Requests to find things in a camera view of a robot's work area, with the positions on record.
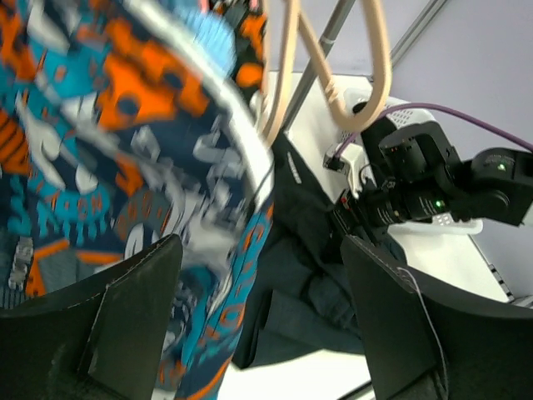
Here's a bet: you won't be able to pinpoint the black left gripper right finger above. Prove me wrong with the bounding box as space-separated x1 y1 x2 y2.
341 236 532 400

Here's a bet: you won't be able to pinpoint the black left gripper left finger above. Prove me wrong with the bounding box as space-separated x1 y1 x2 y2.
1 234 182 400

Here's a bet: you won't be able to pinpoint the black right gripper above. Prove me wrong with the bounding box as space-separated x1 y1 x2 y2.
331 183 406 242

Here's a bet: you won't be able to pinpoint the beige hanger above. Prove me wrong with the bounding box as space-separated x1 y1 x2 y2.
284 1 375 128
257 1 301 147

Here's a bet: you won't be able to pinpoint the dark navy shorts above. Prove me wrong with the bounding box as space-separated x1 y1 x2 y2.
233 135 363 369

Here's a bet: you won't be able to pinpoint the orange black camouflage shorts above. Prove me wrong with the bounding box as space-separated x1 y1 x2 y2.
207 1 267 103

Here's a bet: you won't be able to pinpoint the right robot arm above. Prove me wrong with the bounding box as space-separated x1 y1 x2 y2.
324 117 532 244

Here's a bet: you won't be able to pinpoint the skull print colourful shorts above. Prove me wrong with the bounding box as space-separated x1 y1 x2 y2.
1 1 274 399

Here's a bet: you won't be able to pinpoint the white plastic basket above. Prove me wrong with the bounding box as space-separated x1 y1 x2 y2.
344 88 483 235

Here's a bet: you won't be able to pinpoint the white clothes rack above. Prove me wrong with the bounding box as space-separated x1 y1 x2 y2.
281 0 355 131

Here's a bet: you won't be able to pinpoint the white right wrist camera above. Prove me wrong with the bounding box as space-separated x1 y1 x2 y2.
323 142 367 198

